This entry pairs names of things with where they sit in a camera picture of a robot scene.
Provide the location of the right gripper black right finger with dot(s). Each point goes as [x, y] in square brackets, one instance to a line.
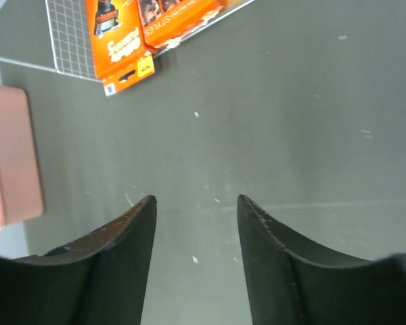
[291, 279]

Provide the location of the orange cartridge box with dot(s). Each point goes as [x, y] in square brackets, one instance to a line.
[165, 23]

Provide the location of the pink divided plastic tray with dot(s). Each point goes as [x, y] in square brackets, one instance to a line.
[21, 195]

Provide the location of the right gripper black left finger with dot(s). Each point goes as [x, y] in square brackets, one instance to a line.
[100, 278]

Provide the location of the white wire wooden shelf rack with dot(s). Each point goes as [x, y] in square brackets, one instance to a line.
[69, 40]

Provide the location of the orange Gillette razor box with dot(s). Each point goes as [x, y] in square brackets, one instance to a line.
[121, 56]

